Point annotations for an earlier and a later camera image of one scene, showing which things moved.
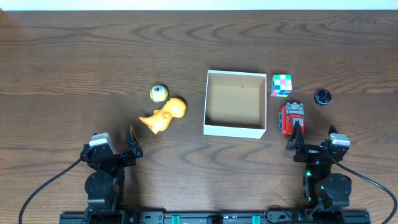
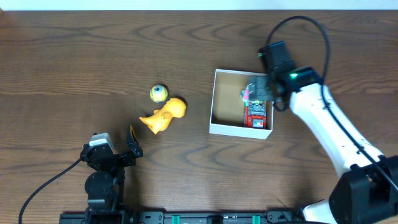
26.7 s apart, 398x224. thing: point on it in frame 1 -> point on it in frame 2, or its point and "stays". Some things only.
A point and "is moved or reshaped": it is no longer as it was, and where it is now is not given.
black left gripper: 116,157 stays
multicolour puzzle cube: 281,85 is moved or reshaped
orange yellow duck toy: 160,119 stays
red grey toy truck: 289,114 -> 255,116
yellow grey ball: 158,93 stays
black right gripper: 310,151 -> 261,83
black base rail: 302,217 stays
